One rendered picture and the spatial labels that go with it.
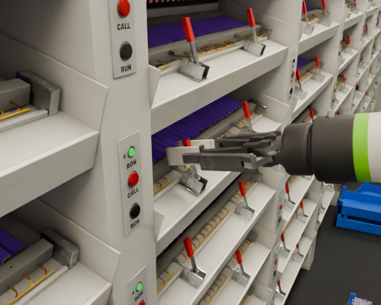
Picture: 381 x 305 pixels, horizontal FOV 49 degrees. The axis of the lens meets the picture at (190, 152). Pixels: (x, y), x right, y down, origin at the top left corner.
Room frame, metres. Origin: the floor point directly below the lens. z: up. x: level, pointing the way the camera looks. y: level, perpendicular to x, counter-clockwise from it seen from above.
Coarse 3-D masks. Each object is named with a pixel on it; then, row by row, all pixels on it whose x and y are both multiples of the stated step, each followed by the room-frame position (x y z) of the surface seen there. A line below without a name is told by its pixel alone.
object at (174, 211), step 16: (240, 96) 1.08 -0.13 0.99; (256, 96) 1.06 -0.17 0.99; (256, 112) 1.04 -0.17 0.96; (272, 112) 1.04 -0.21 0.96; (256, 128) 0.95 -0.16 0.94; (272, 128) 0.98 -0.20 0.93; (176, 176) 0.67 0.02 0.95; (208, 176) 0.69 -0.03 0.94; (224, 176) 0.71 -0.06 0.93; (176, 192) 0.62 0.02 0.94; (208, 192) 0.64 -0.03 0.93; (160, 208) 0.57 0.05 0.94; (176, 208) 0.58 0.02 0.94; (192, 208) 0.59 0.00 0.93; (160, 224) 0.49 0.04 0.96; (176, 224) 0.55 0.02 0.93; (160, 240) 0.51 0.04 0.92
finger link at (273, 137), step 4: (256, 136) 0.61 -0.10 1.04; (260, 136) 0.61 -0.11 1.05; (264, 136) 0.61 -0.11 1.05; (268, 136) 0.59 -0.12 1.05; (272, 136) 0.59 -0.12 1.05; (216, 140) 0.65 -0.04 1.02; (220, 140) 0.64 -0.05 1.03; (224, 140) 0.64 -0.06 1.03; (228, 140) 0.64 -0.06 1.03; (232, 140) 0.63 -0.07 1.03; (236, 140) 0.63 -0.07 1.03; (240, 140) 0.62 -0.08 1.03; (244, 140) 0.62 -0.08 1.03; (248, 140) 0.62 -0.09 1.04; (252, 140) 0.61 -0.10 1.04; (256, 140) 0.61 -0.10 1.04; (260, 140) 0.60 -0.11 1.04; (272, 140) 0.59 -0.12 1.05; (224, 144) 0.64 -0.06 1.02; (228, 144) 0.64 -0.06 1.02; (232, 144) 0.63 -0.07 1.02; (236, 144) 0.63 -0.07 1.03; (240, 144) 0.62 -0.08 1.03
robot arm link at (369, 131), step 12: (360, 120) 0.51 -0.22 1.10; (372, 120) 0.51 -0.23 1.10; (360, 132) 0.50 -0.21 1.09; (372, 132) 0.49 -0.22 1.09; (360, 144) 0.49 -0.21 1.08; (372, 144) 0.48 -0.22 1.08; (360, 156) 0.48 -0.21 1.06; (372, 156) 0.48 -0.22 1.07; (360, 168) 0.48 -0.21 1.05; (372, 168) 0.48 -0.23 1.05; (360, 180) 0.50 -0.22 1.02; (372, 180) 0.49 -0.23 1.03
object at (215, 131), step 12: (240, 108) 0.98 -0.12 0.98; (252, 108) 1.02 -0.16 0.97; (228, 120) 0.90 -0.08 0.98; (240, 120) 0.94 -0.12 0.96; (204, 132) 0.81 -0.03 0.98; (216, 132) 0.82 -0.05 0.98; (228, 132) 0.87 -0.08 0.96; (156, 168) 0.63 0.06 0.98; (168, 168) 0.66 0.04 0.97; (156, 180) 0.62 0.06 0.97
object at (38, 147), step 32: (0, 32) 0.47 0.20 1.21; (0, 64) 0.47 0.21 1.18; (32, 64) 0.45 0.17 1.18; (0, 96) 0.39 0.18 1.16; (32, 96) 0.42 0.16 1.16; (64, 96) 0.43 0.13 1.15; (96, 96) 0.41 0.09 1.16; (0, 128) 0.36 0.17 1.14; (32, 128) 0.38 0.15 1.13; (64, 128) 0.40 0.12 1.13; (96, 128) 0.41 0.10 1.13; (0, 160) 0.32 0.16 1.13; (32, 160) 0.33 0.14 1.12; (64, 160) 0.37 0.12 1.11; (0, 192) 0.30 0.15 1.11; (32, 192) 0.34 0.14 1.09
